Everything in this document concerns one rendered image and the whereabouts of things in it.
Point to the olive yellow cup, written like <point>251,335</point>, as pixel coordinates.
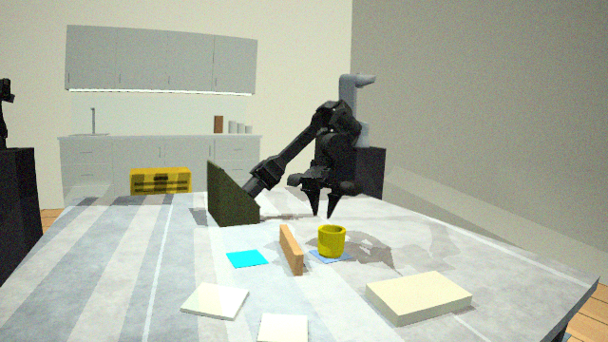
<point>331,239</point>

